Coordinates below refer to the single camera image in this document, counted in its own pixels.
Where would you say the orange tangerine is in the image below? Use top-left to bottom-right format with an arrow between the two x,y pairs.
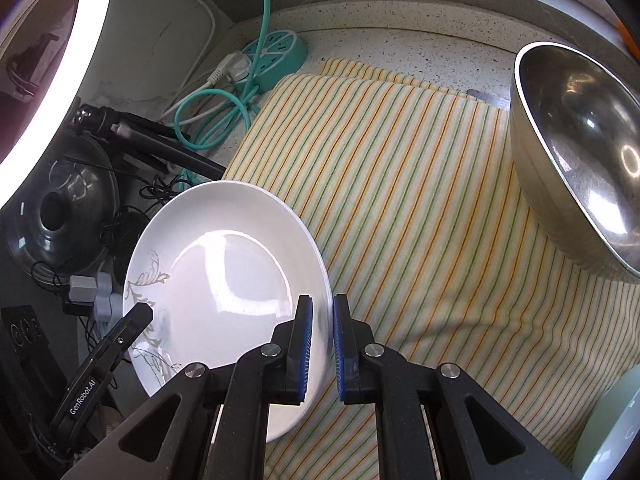
616,21 -> 640,60

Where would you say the black tripod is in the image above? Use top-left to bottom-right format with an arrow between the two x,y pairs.
70,103 -> 226,181

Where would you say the teal power strip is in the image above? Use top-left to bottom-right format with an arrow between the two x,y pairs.
242,29 -> 307,93

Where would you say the white cable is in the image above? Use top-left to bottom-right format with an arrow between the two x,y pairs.
130,0 -> 217,111

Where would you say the white plug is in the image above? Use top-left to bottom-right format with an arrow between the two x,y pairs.
206,51 -> 252,87

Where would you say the white power adapter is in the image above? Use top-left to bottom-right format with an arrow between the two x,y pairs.
68,272 -> 122,323

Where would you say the black cable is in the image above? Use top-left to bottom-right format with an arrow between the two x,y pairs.
29,154 -> 191,391

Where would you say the ring light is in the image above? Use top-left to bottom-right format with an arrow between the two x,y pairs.
0,0 -> 116,209

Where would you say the glass pot lid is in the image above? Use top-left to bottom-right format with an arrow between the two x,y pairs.
1,131 -> 119,284

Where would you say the large steel bowl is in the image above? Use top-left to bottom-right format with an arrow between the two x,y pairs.
509,41 -> 639,284

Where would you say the striped yellow cloth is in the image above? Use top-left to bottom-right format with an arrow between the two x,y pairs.
226,58 -> 639,464

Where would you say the plain white plate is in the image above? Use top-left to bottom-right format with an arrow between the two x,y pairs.
122,181 -> 333,441

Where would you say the pale green ceramic bowl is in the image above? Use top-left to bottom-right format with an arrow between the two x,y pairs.
572,365 -> 639,479

